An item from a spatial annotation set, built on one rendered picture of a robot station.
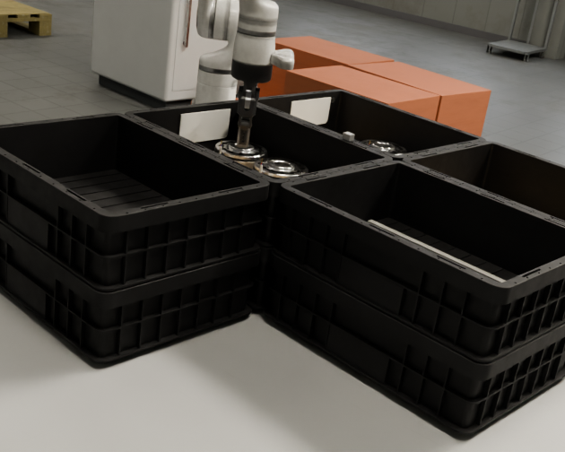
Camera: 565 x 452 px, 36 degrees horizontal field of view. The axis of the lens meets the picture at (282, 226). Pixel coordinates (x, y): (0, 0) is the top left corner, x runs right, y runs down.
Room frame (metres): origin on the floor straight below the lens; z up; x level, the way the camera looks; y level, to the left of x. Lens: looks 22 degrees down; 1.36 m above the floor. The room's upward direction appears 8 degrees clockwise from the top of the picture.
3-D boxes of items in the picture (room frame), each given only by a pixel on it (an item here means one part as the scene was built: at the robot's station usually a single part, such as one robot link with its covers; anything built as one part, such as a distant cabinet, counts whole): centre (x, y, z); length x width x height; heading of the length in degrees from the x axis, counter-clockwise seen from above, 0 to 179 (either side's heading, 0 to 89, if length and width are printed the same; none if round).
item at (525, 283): (1.20, -0.23, 0.92); 0.40 x 0.30 x 0.02; 48
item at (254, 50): (1.57, 0.08, 1.07); 0.11 x 0.09 x 0.06; 93
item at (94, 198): (1.25, 0.27, 0.87); 0.40 x 0.30 x 0.11; 48
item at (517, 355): (1.20, -0.23, 0.76); 0.40 x 0.30 x 0.12; 48
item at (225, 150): (1.60, 0.10, 0.86); 0.10 x 0.10 x 0.01
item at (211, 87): (1.96, 0.20, 0.84); 0.09 x 0.09 x 0.17; 57
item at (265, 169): (1.52, 0.02, 0.86); 0.10 x 0.10 x 0.01
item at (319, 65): (4.50, -0.20, 0.25); 1.36 x 0.93 x 0.49; 51
